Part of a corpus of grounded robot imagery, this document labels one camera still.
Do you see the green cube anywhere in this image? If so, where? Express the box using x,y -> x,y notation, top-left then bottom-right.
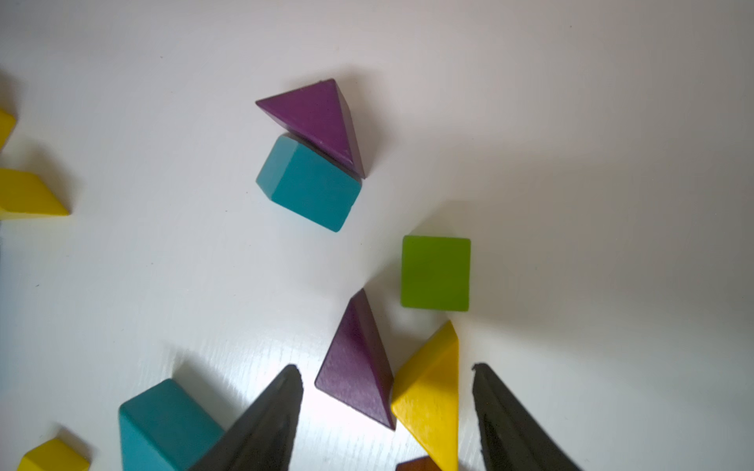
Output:
401,235 -> 471,312

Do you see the yellow triangle block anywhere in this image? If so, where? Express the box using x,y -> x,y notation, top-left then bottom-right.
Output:
391,321 -> 459,470
1,169 -> 71,220
0,109 -> 17,150

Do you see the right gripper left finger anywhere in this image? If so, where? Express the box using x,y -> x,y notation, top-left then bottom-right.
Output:
192,364 -> 304,470

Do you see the teal trapezoid block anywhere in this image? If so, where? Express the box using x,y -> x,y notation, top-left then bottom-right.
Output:
256,135 -> 362,233

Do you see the purple triangle block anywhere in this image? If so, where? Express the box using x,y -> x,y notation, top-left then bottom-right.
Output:
255,78 -> 366,179
314,290 -> 396,431

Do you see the brown block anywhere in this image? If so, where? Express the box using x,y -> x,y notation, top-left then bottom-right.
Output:
396,456 -> 441,471

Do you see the yellow rectangular block right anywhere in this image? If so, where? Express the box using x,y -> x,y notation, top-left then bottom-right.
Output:
17,439 -> 90,471

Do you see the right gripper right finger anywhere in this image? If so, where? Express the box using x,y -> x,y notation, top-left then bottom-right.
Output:
472,363 -> 579,471

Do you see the teal triangle block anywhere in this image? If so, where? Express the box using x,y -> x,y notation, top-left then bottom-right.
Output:
118,379 -> 224,470

